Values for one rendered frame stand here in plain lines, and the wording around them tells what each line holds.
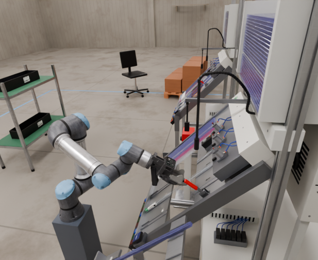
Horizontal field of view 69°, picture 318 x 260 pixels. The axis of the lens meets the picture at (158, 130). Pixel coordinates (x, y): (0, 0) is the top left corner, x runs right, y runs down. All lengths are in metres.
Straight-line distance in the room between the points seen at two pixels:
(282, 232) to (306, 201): 0.55
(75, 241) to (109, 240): 0.52
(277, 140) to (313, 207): 0.33
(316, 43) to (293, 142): 0.26
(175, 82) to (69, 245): 3.81
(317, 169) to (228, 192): 0.28
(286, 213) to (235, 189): 0.75
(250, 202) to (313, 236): 0.34
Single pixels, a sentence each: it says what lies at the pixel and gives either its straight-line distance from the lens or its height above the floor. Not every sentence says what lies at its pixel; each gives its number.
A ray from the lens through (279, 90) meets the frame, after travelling 0.70.
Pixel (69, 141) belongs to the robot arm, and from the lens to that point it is 1.22.
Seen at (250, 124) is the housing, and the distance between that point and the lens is 0.90.
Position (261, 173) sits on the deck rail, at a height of 1.20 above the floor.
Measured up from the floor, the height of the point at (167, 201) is 0.85.
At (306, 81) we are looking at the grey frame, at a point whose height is 1.52.
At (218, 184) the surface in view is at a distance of 0.94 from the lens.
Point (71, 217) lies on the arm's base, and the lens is 1.60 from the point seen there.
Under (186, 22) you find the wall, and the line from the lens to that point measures 12.47.
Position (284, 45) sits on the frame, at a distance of 0.68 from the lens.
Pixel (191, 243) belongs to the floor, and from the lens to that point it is 2.10.
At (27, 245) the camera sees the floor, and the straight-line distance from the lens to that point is 2.40.
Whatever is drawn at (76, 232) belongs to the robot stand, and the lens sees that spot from 1.63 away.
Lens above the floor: 1.69
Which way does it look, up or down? 27 degrees down
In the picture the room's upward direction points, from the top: 2 degrees counter-clockwise
